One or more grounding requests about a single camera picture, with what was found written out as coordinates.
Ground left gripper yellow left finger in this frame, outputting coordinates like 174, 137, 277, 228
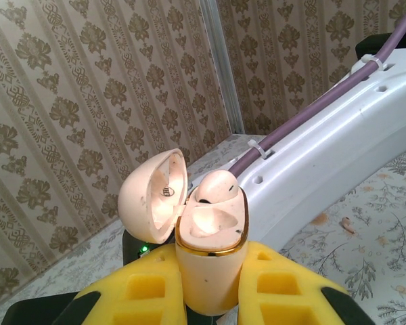
1, 242, 187, 325

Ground aluminium frame corner post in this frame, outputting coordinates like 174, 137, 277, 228
200, 0, 246, 135

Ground floral patterned table mat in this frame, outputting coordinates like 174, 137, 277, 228
0, 133, 406, 325

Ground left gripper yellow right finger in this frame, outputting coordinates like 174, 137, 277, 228
236, 238, 376, 325

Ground cream earbud charging case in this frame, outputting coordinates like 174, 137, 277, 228
116, 148, 250, 316

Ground cream wireless earbud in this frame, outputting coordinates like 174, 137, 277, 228
338, 216, 357, 235
191, 170, 240, 206

